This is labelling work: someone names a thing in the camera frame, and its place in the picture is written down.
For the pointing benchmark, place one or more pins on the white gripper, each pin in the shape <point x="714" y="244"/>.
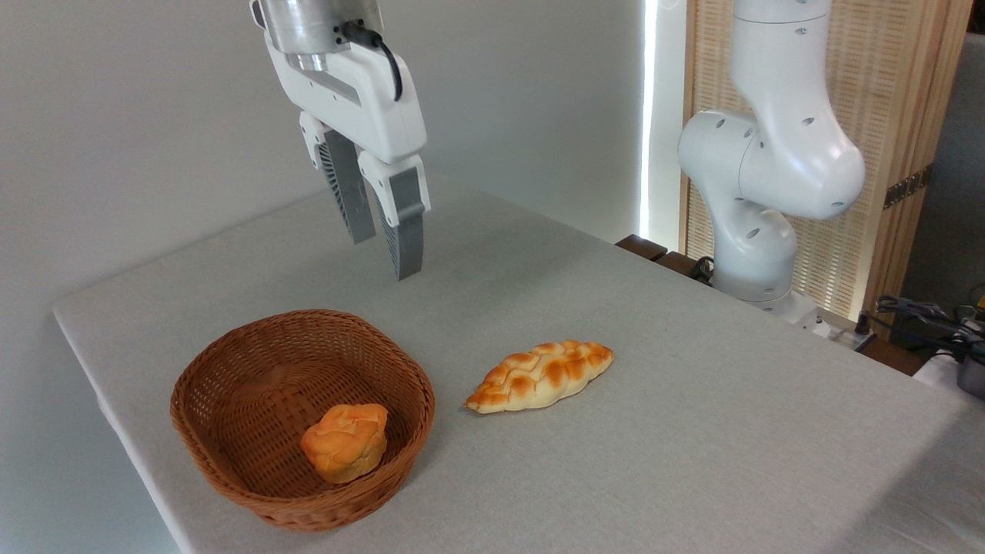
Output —
<point x="369" y="100"/>

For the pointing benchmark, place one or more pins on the grey tablecloth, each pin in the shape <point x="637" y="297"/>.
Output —
<point x="654" y="431"/>

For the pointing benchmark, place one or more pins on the dark metal screen hinge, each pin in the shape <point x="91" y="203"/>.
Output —
<point x="908" y="187"/>

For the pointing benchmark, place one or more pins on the dark wooden side table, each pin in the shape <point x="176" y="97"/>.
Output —
<point x="642" y="246"/>

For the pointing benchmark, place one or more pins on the long braided bread loaf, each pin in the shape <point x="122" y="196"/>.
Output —
<point x="539" y="375"/>

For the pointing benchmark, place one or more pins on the round orange bread roll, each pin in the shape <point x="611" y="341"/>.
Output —
<point x="346" y="442"/>

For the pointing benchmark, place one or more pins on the brown wicker basket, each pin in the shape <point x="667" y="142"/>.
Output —
<point x="231" y="385"/>

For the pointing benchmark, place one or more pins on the wooden slatted screen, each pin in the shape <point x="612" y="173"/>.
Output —
<point x="893" y="85"/>

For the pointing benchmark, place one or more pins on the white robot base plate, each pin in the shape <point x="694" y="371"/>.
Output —
<point x="816" y="317"/>

